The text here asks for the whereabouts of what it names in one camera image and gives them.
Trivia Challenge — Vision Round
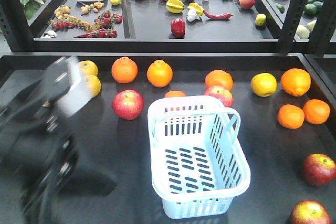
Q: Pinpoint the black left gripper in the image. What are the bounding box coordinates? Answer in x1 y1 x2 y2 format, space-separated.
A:
1 57 78 172

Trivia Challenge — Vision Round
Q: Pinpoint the light blue plastic basket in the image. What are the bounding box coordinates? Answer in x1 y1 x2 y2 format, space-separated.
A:
148 95 251 219

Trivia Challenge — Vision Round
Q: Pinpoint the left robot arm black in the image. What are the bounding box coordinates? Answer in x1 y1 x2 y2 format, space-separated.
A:
1 56 118 223

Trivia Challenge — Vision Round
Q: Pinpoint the yellow citrus front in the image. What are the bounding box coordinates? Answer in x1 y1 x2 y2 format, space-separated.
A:
85 74 101 98

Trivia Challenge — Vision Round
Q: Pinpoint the yellow citrus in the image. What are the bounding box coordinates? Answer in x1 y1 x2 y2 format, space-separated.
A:
85 74 101 98
78 60 99 76

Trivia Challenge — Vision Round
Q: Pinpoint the yellow citrus back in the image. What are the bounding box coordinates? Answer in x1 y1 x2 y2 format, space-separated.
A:
78 60 99 76

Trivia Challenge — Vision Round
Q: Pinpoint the pink red apple left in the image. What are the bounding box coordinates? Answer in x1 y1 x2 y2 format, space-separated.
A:
112 89 144 120

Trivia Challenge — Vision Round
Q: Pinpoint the pink red apple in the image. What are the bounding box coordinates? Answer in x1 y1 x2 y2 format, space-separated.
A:
204 86 233 107
112 89 144 120

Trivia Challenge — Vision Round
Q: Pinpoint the orange tangerine knobbed left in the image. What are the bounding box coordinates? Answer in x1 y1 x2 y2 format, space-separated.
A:
111 56 138 84

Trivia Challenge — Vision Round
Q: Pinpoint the orange tangerine knobbed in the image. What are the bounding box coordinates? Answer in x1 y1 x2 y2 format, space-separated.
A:
146 60 173 88
111 56 138 84

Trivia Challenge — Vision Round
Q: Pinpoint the small orange middle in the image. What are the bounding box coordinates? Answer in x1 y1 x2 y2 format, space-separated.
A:
164 90 186 98

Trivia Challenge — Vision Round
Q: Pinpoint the small orange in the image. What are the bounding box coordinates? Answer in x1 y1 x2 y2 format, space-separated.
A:
302 99 330 125
164 90 186 98
277 104 305 130

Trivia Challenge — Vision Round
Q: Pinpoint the red bell pepper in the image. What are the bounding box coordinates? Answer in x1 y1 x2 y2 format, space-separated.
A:
171 18 186 38

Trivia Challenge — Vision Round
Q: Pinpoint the yellow starfruit left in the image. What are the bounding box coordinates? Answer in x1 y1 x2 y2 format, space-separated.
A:
166 0 185 14

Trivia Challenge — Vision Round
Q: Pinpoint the yellow starfruit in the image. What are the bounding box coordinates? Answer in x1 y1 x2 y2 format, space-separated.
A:
166 0 185 14
187 2 204 17

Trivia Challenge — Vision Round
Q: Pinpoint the orange behind middle apple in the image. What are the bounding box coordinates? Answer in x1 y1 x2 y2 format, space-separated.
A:
204 69 234 91

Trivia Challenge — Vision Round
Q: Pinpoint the pink red apple middle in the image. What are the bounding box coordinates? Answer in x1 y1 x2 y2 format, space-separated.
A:
204 86 233 107

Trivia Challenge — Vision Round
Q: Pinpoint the white garlic bulb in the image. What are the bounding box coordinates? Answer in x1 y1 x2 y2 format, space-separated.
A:
186 9 200 22

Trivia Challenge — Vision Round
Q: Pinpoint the yellow starfruit right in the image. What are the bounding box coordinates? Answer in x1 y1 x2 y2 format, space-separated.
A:
187 2 204 17

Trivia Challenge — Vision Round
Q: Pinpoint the red chili pepper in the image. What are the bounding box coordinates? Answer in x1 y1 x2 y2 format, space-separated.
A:
203 10 233 20

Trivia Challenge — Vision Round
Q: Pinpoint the yellow orange right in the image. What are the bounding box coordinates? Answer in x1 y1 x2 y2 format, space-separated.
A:
251 72 277 97

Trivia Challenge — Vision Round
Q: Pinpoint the small orange right lower left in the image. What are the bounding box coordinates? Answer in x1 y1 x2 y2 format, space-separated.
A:
277 104 305 130

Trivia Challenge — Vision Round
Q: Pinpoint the large orange far right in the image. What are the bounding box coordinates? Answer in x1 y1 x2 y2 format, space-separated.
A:
280 68 311 97

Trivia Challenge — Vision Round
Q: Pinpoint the dark red apple front right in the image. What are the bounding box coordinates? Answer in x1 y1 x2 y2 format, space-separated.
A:
290 200 332 224

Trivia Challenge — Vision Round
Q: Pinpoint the dark red apple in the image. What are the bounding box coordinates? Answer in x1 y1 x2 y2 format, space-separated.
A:
290 200 332 224
303 153 335 187

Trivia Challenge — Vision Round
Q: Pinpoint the dark red apple back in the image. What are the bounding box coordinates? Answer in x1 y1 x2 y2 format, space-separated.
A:
303 153 335 187

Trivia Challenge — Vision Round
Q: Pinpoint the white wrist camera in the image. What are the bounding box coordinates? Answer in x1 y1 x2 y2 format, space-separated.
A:
56 56 92 117

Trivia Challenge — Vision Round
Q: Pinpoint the black upright post left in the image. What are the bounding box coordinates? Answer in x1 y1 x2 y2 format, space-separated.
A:
277 0 307 54

